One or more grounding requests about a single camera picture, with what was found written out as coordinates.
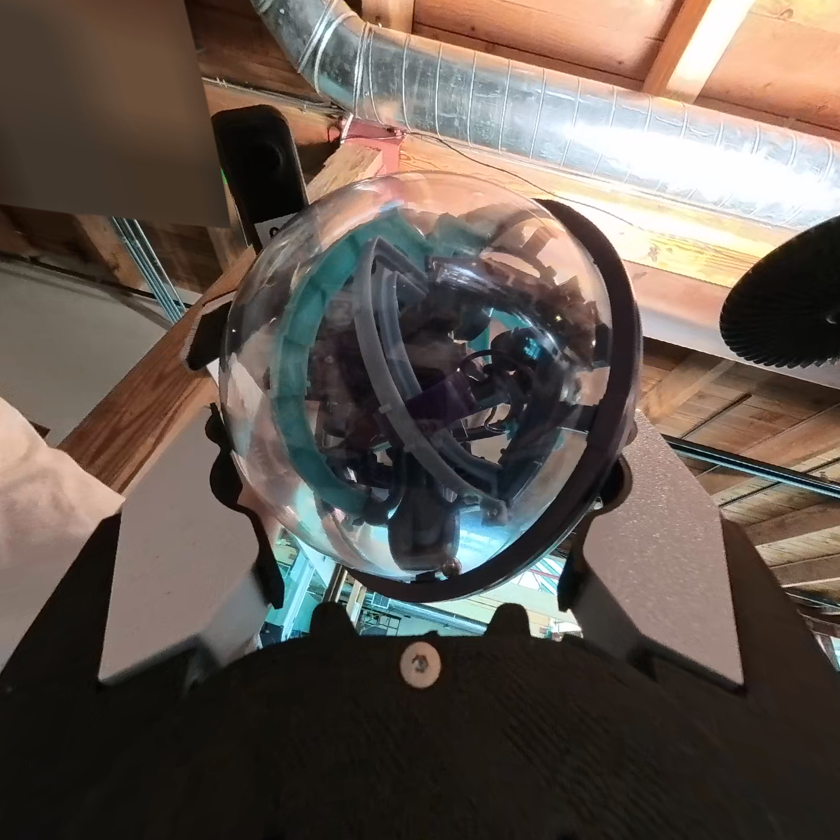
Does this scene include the pale blue conduit pipes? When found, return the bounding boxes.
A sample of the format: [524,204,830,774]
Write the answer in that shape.
[110,218,189,327]

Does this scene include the black pleated disc lamp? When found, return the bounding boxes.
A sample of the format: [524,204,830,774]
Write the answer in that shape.
[718,215,840,370]

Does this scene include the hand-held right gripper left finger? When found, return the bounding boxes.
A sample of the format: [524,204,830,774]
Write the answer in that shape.
[98,407,286,683]

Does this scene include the clear maze ball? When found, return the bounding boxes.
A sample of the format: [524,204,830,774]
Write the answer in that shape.
[218,171,643,602]

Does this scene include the silver metal air duct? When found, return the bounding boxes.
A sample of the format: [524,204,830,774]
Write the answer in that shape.
[249,0,840,232]

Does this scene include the person's left forearm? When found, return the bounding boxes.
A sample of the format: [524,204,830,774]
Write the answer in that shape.
[0,397,127,665]

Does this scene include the red metal bracket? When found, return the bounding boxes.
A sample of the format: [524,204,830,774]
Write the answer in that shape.
[340,113,403,176]

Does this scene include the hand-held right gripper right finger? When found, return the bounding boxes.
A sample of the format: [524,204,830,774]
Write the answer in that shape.
[556,410,747,688]

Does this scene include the black ceiling rail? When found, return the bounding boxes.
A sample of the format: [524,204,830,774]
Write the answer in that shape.
[661,435,840,501]

